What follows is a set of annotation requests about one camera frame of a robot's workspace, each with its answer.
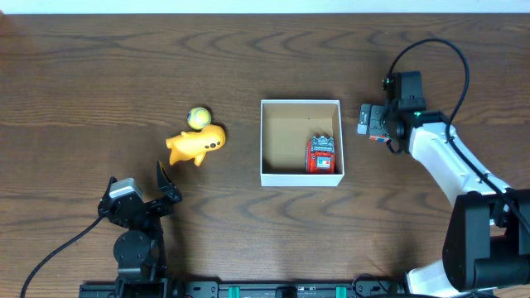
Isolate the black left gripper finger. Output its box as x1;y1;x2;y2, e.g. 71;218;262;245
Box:
105;176;117;195
157;161;182;203

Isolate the yellow grey toy ball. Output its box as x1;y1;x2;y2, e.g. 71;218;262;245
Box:
187;107;211;130

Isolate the red and grey toy truck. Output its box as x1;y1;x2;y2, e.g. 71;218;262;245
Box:
306;136;335;174

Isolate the multicoloured puzzle cube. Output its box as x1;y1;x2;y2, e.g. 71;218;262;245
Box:
369;135;390;143

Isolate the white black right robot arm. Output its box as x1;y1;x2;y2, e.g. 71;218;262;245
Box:
358;71;529;297

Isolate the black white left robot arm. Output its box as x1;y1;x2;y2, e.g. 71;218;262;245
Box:
98;162;182;283

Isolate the open cardboard box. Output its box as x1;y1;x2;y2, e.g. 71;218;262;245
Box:
260;99;345;187

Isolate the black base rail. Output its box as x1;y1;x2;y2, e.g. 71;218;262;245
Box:
79;278;407;298

